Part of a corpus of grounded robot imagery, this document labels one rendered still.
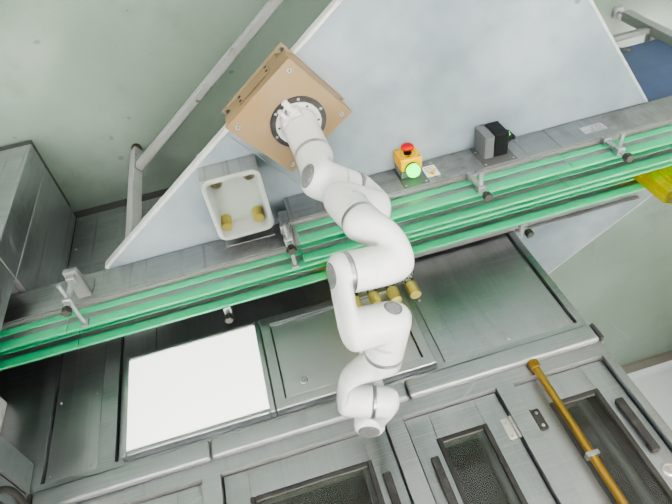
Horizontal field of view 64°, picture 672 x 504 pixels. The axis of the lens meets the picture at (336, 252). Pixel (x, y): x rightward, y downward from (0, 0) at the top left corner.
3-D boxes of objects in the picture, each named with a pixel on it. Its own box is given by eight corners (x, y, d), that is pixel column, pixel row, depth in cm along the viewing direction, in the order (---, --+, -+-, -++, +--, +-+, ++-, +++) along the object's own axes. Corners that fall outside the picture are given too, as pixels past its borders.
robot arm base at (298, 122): (258, 114, 141) (271, 147, 130) (296, 84, 138) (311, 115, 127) (294, 150, 152) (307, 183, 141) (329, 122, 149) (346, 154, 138)
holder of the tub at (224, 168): (223, 236, 176) (225, 252, 171) (197, 167, 158) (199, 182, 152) (273, 223, 178) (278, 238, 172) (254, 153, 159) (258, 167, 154)
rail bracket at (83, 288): (82, 286, 171) (75, 340, 154) (56, 248, 159) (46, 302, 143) (97, 282, 171) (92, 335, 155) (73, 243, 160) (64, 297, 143)
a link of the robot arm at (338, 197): (353, 195, 109) (412, 212, 118) (311, 150, 128) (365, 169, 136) (333, 234, 113) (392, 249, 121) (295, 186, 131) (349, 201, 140)
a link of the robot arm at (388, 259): (330, 206, 109) (361, 242, 98) (390, 197, 113) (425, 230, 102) (327, 262, 116) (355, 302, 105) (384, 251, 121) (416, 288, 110)
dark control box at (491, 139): (472, 146, 178) (484, 160, 172) (474, 125, 173) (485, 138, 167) (496, 140, 179) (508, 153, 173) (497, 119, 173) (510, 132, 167)
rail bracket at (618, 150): (596, 143, 174) (623, 164, 164) (601, 122, 169) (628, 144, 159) (608, 139, 174) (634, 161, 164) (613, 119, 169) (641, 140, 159)
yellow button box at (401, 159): (394, 167, 175) (401, 180, 170) (392, 148, 170) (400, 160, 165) (414, 162, 176) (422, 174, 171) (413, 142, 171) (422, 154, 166)
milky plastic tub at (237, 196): (218, 225, 172) (221, 242, 166) (196, 168, 157) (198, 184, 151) (271, 211, 174) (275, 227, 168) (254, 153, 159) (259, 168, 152)
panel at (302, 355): (127, 363, 170) (124, 463, 146) (124, 358, 168) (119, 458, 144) (397, 286, 179) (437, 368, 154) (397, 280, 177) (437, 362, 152)
